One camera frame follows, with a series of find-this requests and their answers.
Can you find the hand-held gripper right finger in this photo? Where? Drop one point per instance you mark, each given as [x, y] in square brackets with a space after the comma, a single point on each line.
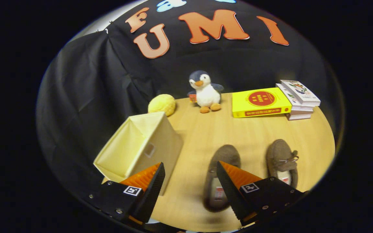
[230, 194]

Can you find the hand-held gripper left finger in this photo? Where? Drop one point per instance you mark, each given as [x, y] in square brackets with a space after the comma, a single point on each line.
[152, 194]

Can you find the brown fuzzy shoe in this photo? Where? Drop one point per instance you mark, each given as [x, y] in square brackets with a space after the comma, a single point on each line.
[278, 152]
[227, 155]

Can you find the cream fabric storage box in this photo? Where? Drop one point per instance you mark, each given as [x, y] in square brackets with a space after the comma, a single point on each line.
[163, 139]

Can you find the yellow round plush toy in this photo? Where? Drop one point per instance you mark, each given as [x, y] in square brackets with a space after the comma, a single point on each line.
[162, 104]

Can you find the yellow book red label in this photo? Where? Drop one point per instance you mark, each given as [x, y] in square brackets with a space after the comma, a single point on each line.
[259, 102]

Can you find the penguin plush toy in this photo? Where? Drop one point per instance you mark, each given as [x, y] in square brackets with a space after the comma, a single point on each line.
[207, 94]

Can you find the small red tag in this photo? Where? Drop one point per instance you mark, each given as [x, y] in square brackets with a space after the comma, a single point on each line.
[192, 98]

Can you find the white paperback book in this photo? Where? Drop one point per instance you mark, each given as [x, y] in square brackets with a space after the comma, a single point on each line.
[298, 116]
[290, 98]

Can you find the black backdrop cloth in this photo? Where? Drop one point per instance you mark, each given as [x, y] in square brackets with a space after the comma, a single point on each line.
[86, 97]

